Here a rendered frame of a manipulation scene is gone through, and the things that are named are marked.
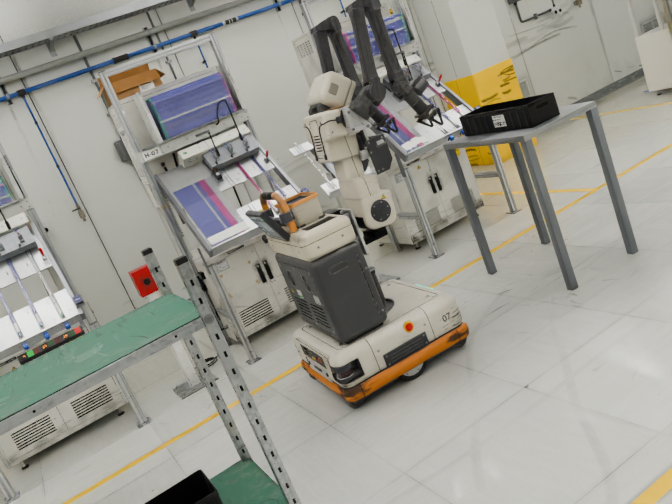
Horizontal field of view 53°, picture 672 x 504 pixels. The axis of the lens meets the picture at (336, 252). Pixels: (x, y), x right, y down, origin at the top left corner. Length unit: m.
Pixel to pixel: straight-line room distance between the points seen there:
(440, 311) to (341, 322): 0.47
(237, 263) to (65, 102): 2.21
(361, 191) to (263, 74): 3.32
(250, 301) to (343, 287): 1.55
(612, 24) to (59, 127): 6.23
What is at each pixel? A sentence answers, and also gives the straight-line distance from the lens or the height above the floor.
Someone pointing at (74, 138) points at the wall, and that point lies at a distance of 5.79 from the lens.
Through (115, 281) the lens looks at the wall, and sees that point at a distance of 5.82.
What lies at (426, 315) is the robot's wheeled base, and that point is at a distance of 3.05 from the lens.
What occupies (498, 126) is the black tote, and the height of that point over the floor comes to 0.83.
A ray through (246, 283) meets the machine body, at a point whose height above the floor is 0.38.
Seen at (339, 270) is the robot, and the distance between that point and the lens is 2.87.
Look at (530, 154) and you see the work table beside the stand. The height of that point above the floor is 0.71.
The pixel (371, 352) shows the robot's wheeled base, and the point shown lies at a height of 0.22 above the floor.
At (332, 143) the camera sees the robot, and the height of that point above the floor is 1.09.
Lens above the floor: 1.35
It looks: 14 degrees down
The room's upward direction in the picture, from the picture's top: 22 degrees counter-clockwise
